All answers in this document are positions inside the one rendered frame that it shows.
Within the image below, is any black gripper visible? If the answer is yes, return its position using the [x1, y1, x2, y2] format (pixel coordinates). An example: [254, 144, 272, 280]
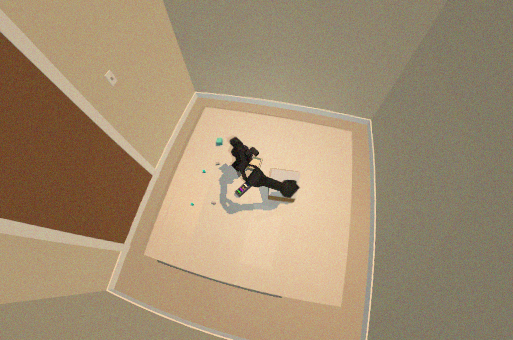
[232, 147, 259, 171]

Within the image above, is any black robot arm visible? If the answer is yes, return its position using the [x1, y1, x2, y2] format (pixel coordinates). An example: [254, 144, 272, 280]
[229, 136, 299, 198]

